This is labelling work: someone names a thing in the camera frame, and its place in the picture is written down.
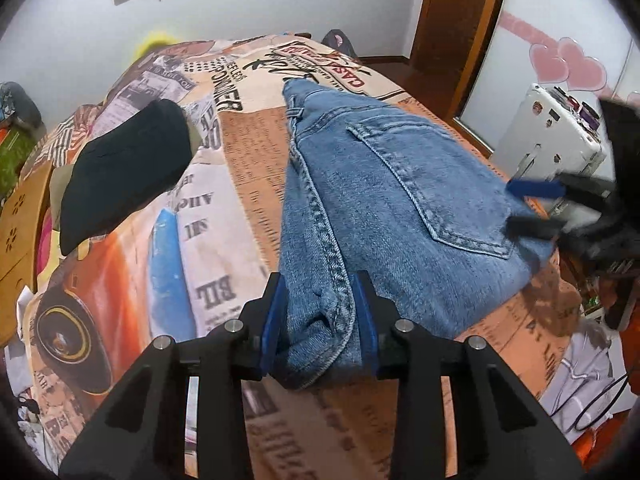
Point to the black folded cloth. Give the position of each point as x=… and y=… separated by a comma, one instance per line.
x=125, y=175

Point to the blue denim pants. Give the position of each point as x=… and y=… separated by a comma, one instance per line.
x=400, y=185

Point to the white wardrobe door pink hearts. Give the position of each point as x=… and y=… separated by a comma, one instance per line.
x=560, y=15

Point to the white suitcase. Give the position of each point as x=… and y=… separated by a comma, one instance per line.
x=550, y=132

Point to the wooden bedside cabinet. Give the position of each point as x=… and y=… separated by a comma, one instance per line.
x=20, y=240

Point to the person's orange clothing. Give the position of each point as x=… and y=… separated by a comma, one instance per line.
x=610, y=440

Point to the wooden door frame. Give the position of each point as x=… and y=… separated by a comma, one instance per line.
x=460, y=25

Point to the dark grey backpack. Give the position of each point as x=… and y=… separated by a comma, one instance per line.
x=340, y=42

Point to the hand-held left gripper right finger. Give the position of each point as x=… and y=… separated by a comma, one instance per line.
x=365, y=320

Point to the green cloth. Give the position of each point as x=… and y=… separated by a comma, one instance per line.
x=15, y=152

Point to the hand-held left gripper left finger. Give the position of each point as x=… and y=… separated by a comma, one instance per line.
x=274, y=320

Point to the yellow soft object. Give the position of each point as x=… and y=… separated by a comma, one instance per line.
x=155, y=42

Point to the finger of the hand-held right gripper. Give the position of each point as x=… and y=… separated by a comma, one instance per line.
x=535, y=189
x=532, y=226

